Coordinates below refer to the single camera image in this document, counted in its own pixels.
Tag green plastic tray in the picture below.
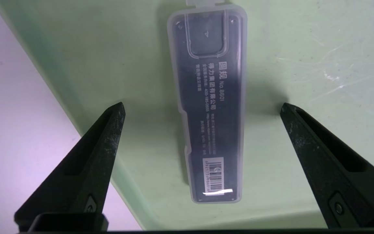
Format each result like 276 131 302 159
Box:
0 0 374 231

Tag grey plastic compass case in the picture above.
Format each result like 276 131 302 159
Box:
167 0 248 204

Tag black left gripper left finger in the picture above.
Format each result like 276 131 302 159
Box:
14 102 126 232

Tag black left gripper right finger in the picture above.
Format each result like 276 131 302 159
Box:
280 102 374 229

